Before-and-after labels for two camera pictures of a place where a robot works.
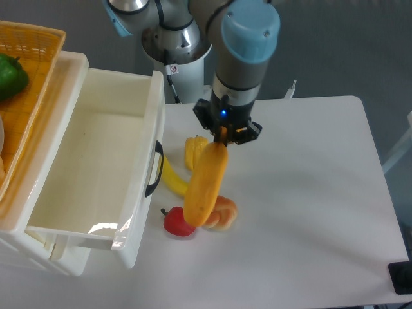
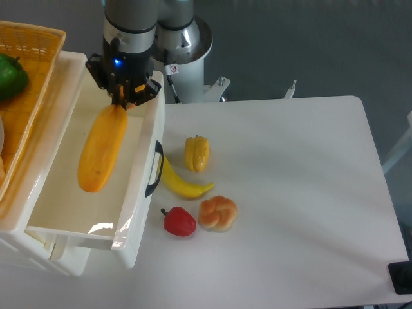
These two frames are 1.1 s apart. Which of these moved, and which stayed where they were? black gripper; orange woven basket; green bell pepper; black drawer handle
Moved: black gripper
Stayed: orange woven basket; green bell pepper; black drawer handle
